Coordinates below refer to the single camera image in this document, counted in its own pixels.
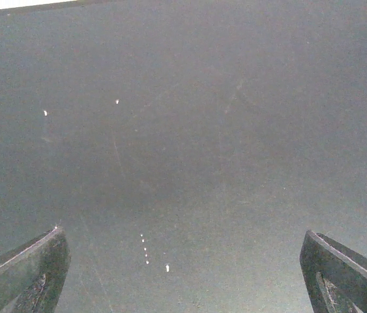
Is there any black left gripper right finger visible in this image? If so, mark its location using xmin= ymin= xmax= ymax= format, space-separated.
xmin=300 ymin=230 xmax=367 ymax=312

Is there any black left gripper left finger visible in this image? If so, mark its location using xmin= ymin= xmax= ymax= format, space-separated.
xmin=0 ymin=228 xmax=71 ymax=312

